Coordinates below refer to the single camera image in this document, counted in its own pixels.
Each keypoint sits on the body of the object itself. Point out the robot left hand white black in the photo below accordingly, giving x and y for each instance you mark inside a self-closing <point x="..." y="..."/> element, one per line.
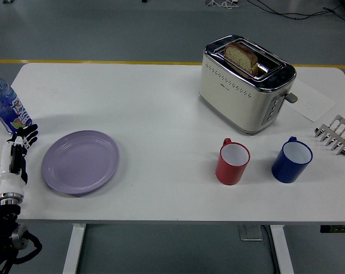
<point x="9" y="174"/>

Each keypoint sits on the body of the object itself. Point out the purple round plate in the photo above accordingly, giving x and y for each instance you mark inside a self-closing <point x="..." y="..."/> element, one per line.
<point x="81" y="162"/>

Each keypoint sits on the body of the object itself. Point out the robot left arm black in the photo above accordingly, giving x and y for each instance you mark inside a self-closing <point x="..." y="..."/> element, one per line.
<point x="2" y="225"/>

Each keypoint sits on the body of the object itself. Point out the clear water bottle blue cap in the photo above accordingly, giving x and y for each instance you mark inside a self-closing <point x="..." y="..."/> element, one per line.
<point x="4" y="105"/>

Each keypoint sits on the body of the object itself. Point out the white table leg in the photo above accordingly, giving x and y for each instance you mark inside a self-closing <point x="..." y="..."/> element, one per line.
<point x="283" y="251"/>
<point x="73" y="251"/>

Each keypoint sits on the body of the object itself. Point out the red mug white inside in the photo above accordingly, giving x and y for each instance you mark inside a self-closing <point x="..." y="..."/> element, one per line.
<point x="227" y="172"/>

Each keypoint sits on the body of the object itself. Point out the cream and chrome toaster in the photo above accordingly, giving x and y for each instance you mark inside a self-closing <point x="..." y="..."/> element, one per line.
<point x="235" y="102"/>

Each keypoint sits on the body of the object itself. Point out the grey box under table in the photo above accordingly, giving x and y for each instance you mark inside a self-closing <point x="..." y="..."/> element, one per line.
<point x="249" y="232"/>

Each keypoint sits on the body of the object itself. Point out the bread slice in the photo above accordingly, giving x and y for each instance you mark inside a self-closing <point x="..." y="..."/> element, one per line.
<point x="240" y="55"/>

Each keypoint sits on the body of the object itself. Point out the blue mug white inside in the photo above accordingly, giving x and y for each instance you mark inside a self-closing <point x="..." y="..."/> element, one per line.
<point x="286" y="171"/>

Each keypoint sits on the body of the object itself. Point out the white paper sheet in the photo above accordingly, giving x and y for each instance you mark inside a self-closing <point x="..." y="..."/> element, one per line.
<point x="314" y="104"/>

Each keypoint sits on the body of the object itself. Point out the silver metal toast rack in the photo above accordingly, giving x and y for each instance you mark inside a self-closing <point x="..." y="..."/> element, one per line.
<point x="339" y="134"/>

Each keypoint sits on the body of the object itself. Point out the black table height controller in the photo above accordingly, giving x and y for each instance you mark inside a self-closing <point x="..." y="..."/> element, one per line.
<point x="337" y="229"/>

